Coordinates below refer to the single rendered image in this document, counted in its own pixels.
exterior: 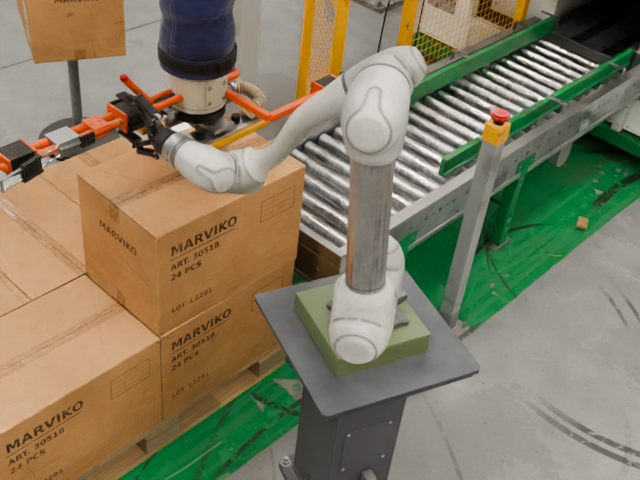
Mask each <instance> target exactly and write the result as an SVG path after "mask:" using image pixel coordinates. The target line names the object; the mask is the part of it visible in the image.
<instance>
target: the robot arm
mask: <svg viewBox="0 0 640 480"><path fill-rule="evenodd" d="M426 71H427V65H426V62H425V60H424V58H423V56H422V55H421V53H420V51H419V50H418V49H417V48H415V47H412V46H398V47H393V48H389V49H386V50H382V51H380V52H378V53H376V54H374V55H372V56H370V57H368V58H366V59H365V60H363V61H361V62H359V63H357V64H356V65H355V66H353V67H352V68H350V69H349V70H347V71H345V72H343V73H342V74H341V75H339V76H338V77H337V78H336V79H335V80H333V81H332V82H331V83H330V84H328V85H327V86H326V87H324V88H323V89H322V90H320V91H318V92H317V93H316V94H314V95H313V96H312V97H311V98H310V99H308V100H307V101H306V102H304V103H303V104H302V105H301V106H300V107H298V108H297V109H296V110H295V111H294V112H293V114H292V115H291V116H290V118H289V119H288V121H287V122H286V124H285V125H284V127H283V128H282V129H281V130H280V132H279V133H278V135H277V137H276V138H275V140H274V141H273V142H272V143H271V144H270V145H269V146H268V147H266V148H264V149H261V150H256V149H254V148H252V147H248V148H244V149H240V150H230V152H224V151H221V150H218V149H216V148H214V147H212V146H210V145H205V144H202V143H198V142H196V141H195V140H193V139H191V138H190V137H188V136H187V135H186V134H184V133H182V132H176V131H175V130H173V129H170V128H165V127H164V126H163V124H162V123H161V118H163V117H164V116H163V114H162V113H160V112H159V111H157V109H156V108H155V107H154V106H153V105H152V104H151V103H150V101H149V100H148V99H147V98H146V97H145V96H144V95H143V94H142V93H140V94H137V95H132V94H129V93H127V92H126V91H121V92H119V93H116V97H118V98H119V99H121V100H122V101H124V102H125V103H127V104H128V105H130V106H131V107H133V106H135V108H136V109H137V111H138V112H139V114H140V115H141V117H142V118H143V120H144V121H145V126H146V127H147V129H148V133H149V134H148V138H149V139H147V140H142V137H140V136H139V135H137V134H136V133H134V132H128V133H124V132H123V131H121V130H119V131H118V133H119V134H121V135H122V136H124V137H125V138H126V139H128V140H129V141H130V142H131V143H132V144H133V145H132V147H133V148H134V149H135V148H137V150H136V153H137V154H141V155H146V156H150V157H153V158H154V159H156V160H158V159H160V158H163V159H164V161H166V162H167V163H168V164H170V165H171V166H173V167H174V168H175V169H177V170H179V171H180V173H181V174H182V175H183V176H184V177H185V178H186V179H187V180H188V181H190V182H191V183H192V184H193V185H195V186H196V187H198V188H200V189H202V190H205V191H208V192H211V193H217V194H221V193H225V192H228V193H233V194H243V195H244V194H251V193H255V192H257V191H259V190H260V189H261V188H262V187H263V186H264V184H265V182H266V179H267V177H268V172H269V171H270V170H271V169H273V168H274V167H276V166H277V165H279V164H280V163H281V162H283V161H284V160H285V159H286V158H287V157H288V156H289V155H290V154H291V152H292V151H293V150H294V149H295V148H296V147H297V145H298V144H299V143H300V142H301V141H302V139H303V138H304V137H305V136H306V135H307V134H308V132H309V131H310V130H311V129H313V128H314V127H315V126H317V125H319V124H321V123H323V122H325V121H328V120H331V119H333V118H336V117H340V116H341V131H342V133H343V139H344V147H345V150H346V152H347V154H348V155H349V157H350V194H349V215H348V236H347V258H346V266H345V271H344V274H342V275H341V276H340V277H339V278H338V279H337V281H336V282H335V285H334V291H333V298H332V299H331V300H329V301H328V302H327V305H326V308H327V309H328V310H330V311H331V314H330V326H329V337H330V342H331V345H332V347H333V349H334V351H335V353H336V354H337V355H338V356H340V357H341V358H342V359H344V360H345V361H347V362H350V363H352V364H364V363H368V362H371V361H373V360H374V359H376V358H377V357H378V356H379V355H380V354H381V353H382V352H383V351H384V350H385V348H386V347H387V345H388V344H389V341H390V337H391V333H392V330H393V329H395V328H398V327H401V326H407V325H408V324H409V323H410V317H409V316H408V315H406V314H405V313H404V312H402V311H400V309H398V307H397V306H398V305H399V304H401V303H402V302H404V301H405V300H406V299H407V294H406V293H405V292H404V291H403V290H401V288H402V283H403V277H404V269H405V258H404V254H403V252H402V249H401V247H400V245H399V243H398V242H397V241H396V240H395V239H394V238H393V237H392V236H390V212H391V200H392V189H393V176H394V165H395V159H396V158H397V157H398V156H399V154H400V153H401V151H402V148H403V145H404V139H405V134H406V129H407V125H408V121H409V109H410V96H411V94H412V92H413V88H415V87H417V86H418V85H419V84H420V83H421V81H422V80H423V79H424V77H425V75H426ZM152 123H154V124H153V125H151V126H150V124H152ZM141 140H142V141H141ZM148 145H153V149H149V148H144V147H143V146H148Z"/></svg>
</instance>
